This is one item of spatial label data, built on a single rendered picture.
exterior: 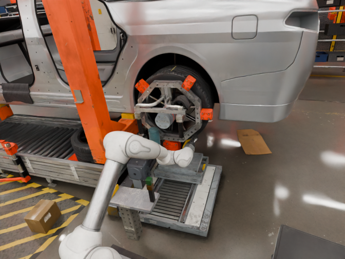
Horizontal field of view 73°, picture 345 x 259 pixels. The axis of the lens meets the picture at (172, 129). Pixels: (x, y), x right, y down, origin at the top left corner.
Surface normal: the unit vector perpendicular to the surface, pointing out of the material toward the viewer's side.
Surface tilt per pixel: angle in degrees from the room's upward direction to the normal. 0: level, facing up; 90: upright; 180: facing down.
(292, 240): 0
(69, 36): 90
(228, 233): 0
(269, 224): 0
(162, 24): 90
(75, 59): 90
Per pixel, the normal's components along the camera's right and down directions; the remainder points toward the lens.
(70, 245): -0.48, -0.40
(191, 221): -0.09, -0.87
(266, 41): -0.32, 0.50
